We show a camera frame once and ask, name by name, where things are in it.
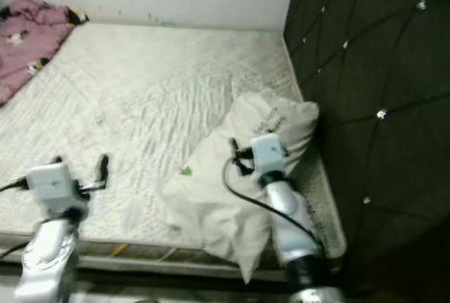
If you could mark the white printed pillow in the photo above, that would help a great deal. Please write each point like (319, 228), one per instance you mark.
(211, 190)

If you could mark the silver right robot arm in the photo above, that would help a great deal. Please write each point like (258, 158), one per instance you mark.
(288, 211)

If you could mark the white quilted mattress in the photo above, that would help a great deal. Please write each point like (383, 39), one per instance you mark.
(162, 85)

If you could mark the purple cartoon print blanket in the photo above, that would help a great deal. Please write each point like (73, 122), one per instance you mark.
(28, 50)

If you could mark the dark tufted headboard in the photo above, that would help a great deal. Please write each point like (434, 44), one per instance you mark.
(373, 71)

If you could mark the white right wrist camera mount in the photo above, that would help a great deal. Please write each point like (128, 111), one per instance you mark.
(268, 150)

